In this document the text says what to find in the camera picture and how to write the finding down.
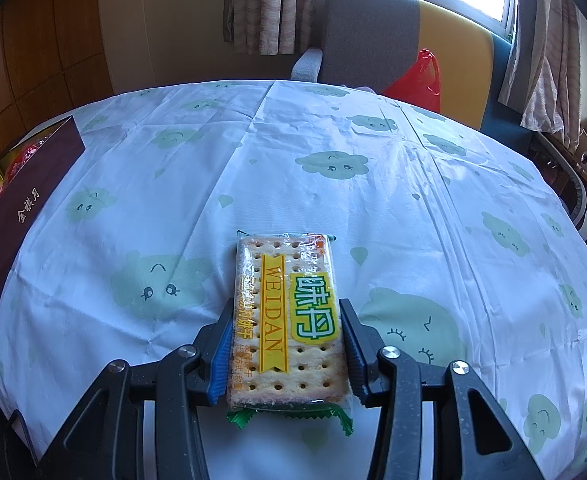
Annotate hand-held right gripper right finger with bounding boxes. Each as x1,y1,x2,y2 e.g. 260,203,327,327
338,298,547,480

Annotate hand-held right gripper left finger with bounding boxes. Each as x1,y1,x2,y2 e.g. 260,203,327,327
40,300,236,480

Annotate clear cracker packet green ends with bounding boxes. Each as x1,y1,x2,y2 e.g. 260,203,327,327
224,230,354,436

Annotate maroon tin box gold interior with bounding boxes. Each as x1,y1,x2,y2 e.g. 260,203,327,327
0,116,86,337

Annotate red plastic bag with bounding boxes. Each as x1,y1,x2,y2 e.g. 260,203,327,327
382,49,441,111

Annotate grey yellow blue sofa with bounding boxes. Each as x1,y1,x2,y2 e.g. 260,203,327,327
290,0,534,153

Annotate beige patterned curtain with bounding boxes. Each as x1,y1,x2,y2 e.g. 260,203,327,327
222,0,319,56
498,0,581,133

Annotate wooden wardrobe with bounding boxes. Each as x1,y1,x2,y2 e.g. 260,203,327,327
0,0,114,176

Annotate grey curved frame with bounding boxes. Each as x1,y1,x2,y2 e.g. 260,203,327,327
548,135,587,226

